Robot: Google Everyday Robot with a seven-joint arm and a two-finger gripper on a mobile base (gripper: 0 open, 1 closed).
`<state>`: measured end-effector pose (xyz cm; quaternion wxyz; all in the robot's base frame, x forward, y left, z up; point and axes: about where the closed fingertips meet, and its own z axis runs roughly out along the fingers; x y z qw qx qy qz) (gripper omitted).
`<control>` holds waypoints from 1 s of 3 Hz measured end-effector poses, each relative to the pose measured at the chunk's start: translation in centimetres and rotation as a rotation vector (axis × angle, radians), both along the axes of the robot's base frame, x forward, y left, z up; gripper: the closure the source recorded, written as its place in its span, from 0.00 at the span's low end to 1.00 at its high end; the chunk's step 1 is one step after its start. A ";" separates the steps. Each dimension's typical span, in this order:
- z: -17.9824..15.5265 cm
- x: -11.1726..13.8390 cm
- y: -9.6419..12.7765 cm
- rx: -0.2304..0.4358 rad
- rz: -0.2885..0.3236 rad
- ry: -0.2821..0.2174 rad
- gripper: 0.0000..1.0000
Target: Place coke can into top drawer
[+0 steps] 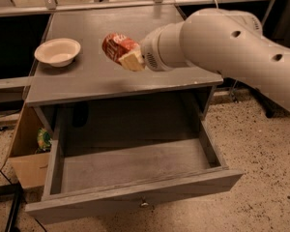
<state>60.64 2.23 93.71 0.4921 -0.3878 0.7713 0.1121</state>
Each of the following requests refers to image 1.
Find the red coke can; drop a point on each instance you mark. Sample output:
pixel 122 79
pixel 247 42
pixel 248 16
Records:
pixel 116 45

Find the green snack bag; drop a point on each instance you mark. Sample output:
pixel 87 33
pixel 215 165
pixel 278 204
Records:
pixel 44 141

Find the grey wooden rail left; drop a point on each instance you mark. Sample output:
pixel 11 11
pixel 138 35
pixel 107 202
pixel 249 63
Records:
pixel 14 89

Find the cardboard box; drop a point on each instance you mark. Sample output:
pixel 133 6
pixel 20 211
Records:
pixel 30 168

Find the metal drawer knob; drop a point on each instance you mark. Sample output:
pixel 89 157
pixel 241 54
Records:
pixel 144 203

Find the grey wooden cabinet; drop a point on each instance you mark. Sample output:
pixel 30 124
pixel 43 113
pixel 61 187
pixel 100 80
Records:
pixel 108 109

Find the open grey top drawer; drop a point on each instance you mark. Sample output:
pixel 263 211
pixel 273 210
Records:
pixel 105 168

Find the white paper bowl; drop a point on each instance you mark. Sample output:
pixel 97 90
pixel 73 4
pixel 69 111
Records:
pixel 57 52

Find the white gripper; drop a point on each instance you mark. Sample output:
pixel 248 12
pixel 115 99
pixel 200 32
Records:
pixel 149 52

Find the metal diagonal rod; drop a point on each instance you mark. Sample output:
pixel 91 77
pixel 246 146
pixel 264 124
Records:
pixel 270 0

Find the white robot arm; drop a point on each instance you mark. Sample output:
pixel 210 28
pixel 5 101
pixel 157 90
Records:
pixel 212 36

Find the back grey shelf rail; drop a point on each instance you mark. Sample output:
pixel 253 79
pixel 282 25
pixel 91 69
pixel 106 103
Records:
pixel 132 0

